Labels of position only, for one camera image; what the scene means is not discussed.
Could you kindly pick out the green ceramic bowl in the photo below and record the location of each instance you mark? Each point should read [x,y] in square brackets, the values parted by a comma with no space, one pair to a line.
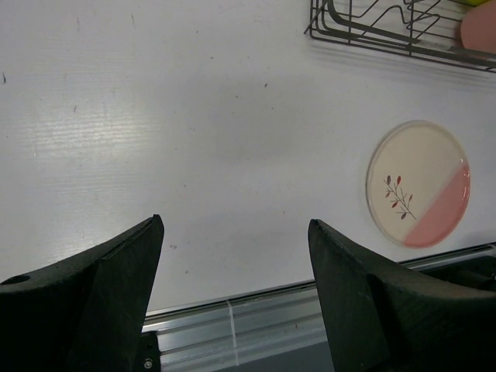
[480,3]

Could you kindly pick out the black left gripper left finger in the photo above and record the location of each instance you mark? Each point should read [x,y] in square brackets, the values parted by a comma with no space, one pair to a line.
[86,312]

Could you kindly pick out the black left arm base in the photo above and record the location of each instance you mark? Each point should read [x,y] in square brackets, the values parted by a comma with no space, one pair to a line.
[148,354]

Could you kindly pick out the aluminium table rail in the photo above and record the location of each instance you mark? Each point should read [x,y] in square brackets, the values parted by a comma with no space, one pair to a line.
[242,332]

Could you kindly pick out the pink cup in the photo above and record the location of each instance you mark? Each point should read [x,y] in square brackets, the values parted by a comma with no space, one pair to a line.
[477,28]

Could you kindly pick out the wire dish rack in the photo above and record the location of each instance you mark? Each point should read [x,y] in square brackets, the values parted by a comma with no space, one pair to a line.
[422,30]

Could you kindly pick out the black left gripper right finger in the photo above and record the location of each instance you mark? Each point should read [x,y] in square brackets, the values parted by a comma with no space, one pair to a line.
[381,315]

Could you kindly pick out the pink cream plate right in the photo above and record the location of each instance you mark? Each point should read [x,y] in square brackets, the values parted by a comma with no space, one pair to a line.
[418,184]

